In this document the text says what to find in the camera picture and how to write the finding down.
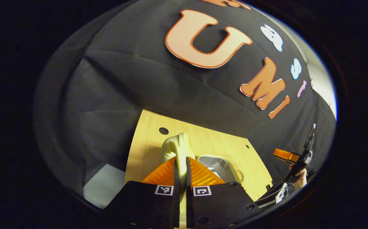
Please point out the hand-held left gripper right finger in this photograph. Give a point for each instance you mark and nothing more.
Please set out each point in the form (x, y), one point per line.
(188, 190)

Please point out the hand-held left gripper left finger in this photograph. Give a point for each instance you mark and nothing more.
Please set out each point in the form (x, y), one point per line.
(176, 190)

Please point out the cream suitcase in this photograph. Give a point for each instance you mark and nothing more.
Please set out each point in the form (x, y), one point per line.
(181, 146)

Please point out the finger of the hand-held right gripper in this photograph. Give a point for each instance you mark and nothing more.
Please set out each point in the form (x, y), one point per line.
(285, 155)

